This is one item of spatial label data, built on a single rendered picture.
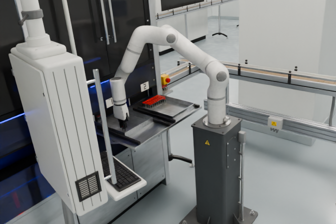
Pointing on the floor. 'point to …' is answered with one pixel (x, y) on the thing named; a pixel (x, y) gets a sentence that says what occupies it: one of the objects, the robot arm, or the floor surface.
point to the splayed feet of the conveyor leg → (181, 159)
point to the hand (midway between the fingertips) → (123, 124)
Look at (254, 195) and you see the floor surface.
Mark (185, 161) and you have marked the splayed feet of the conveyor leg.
